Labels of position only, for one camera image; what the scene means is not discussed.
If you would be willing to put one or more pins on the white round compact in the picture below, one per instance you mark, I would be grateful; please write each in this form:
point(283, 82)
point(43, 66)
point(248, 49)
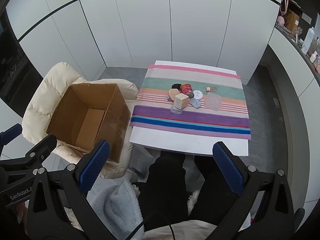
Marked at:
point(198, 95)

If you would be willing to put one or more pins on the peach makeup sponge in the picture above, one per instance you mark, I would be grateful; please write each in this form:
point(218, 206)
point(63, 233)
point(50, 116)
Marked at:
point(172, 93)

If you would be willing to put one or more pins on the white spray bottle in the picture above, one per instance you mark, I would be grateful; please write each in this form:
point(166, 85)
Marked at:
point(308, 40)

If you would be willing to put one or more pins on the small pink-capped glass bottle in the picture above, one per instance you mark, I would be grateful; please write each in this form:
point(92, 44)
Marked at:
point(211, 89)

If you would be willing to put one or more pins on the red tin can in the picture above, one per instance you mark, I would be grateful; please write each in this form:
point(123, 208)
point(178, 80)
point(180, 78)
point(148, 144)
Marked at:
point(187, 90)

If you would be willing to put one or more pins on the brown paw-print box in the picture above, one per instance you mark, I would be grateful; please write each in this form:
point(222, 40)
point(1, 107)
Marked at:
point(291, 20)

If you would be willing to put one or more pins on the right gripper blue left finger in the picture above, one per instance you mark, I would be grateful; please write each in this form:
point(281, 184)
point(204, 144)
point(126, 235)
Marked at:
point(77, 182)

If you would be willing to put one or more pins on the black wall panel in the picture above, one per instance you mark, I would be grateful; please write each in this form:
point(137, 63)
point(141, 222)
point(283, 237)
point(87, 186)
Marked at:
point(19, 78)

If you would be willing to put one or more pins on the grey-blue plastic case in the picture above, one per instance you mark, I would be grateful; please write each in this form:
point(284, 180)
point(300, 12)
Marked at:
point(195, 103)

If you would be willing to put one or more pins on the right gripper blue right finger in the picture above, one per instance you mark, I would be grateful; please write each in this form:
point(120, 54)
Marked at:
point(243, 182)

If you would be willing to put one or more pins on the brown cardboard box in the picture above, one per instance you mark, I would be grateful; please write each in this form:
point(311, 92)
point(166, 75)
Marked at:
point(89, 113)

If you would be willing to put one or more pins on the black round puff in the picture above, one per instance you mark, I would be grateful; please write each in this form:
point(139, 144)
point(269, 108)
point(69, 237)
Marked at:
point(176, 86)

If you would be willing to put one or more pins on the person's black trousers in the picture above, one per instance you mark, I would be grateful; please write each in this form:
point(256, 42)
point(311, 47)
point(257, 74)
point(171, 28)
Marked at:
point(164, 195)

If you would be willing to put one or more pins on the pink plush toy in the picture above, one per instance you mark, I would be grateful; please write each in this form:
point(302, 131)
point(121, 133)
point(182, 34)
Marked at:
point(281, 21)

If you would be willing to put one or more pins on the beige wooden cube box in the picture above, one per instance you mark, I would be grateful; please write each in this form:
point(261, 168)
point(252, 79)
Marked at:
point(181, 101)

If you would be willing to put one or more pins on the striped colourful cloth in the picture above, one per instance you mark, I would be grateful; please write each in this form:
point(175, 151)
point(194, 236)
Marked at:
point(152, 108)

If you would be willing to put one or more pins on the translucent square plastic lid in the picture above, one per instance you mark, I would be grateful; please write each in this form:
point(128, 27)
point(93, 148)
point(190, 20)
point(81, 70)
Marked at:
point(212, 101)

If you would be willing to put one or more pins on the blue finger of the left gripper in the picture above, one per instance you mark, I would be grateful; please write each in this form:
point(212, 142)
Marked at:
point(33, 159)
point(10, 134)

